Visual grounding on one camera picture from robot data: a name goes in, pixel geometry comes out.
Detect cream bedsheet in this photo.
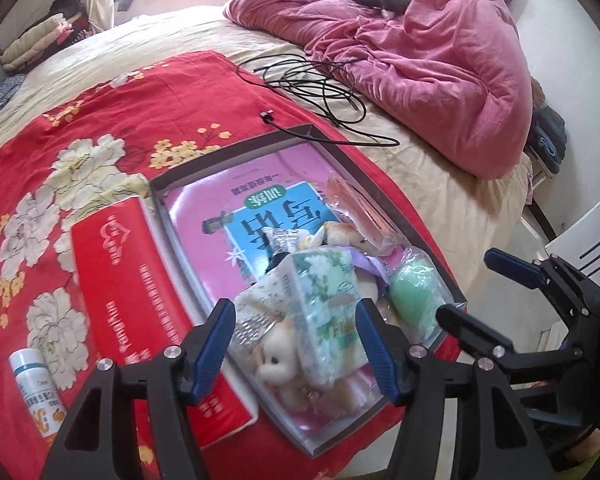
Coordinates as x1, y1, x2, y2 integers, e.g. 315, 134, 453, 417
0, 7, 536, 281

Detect white bottle teal cap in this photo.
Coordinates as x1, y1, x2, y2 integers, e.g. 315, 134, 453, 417
8, 349, 68, 441

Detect red floral blanket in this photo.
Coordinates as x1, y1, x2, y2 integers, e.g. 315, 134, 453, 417
0, 50, 468, 480

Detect pink plastic pouch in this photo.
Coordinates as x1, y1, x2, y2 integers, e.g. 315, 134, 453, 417
325, 172, 406, 256

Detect dark bag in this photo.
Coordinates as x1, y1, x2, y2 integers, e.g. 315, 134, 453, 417
527, 77, 567, 176

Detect pink quilt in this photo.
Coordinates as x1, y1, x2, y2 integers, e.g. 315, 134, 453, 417
222, 0, 533, 181

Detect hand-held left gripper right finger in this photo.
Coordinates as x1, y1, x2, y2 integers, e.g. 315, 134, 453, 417
355, 298, 551, 480

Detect black cables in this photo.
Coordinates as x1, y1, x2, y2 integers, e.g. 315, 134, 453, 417
235, 55, 401, 148

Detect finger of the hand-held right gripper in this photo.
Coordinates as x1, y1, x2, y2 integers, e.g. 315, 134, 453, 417
484, 247, 600, 321
436, 304, 586, 376

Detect white chair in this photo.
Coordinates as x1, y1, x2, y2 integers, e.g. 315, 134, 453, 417
544, 192, 600, 273

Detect stack of folded clothes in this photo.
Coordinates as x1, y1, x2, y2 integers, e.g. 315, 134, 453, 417
0, 0, 91, 73

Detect green doll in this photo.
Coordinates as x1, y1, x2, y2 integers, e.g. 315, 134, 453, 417
387, 247, 448, 343

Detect blue patterned cloth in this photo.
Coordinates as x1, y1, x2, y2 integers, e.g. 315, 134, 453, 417
0, 74, 26, 131

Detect green tissue pack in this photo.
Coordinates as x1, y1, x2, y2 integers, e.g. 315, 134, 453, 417
280, 249, 371, 386

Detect person's right forearm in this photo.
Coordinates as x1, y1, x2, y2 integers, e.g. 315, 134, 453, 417
562, 427, 600, 473

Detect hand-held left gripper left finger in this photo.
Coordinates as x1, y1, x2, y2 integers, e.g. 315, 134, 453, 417
40, 298, 237, 480

